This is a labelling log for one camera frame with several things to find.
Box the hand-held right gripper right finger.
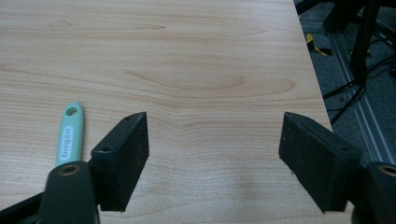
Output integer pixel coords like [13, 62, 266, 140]
[278, 111, 362, 214]

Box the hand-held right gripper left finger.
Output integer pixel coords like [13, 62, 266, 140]
[90, 111, 150, 213]

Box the yellow and black tape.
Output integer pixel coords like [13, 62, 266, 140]
[305, 33, 332, 58]

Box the black metal stand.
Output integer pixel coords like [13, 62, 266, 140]
[293, 0, 396, 82]

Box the mint green tool handle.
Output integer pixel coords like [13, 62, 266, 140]
[55, 102, 84, 167]

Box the black cable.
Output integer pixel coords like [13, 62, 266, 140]
[322, 55, 396, 125]

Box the aluminium floor rail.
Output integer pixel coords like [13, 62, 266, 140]
[300, 21, 393, 165]

